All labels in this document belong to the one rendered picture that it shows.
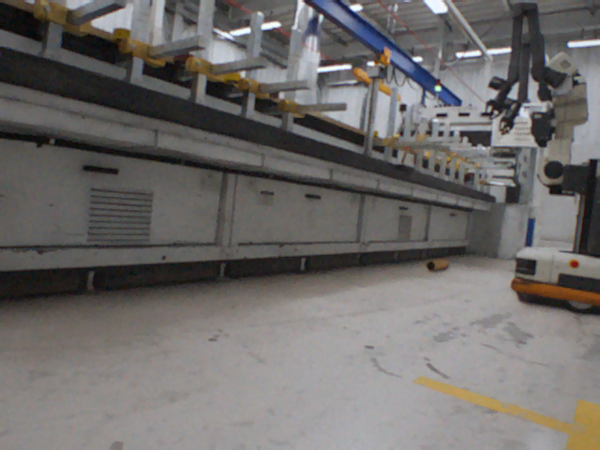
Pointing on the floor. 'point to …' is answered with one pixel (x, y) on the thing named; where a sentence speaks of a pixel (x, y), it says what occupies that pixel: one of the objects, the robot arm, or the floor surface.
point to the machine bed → (185, 201)
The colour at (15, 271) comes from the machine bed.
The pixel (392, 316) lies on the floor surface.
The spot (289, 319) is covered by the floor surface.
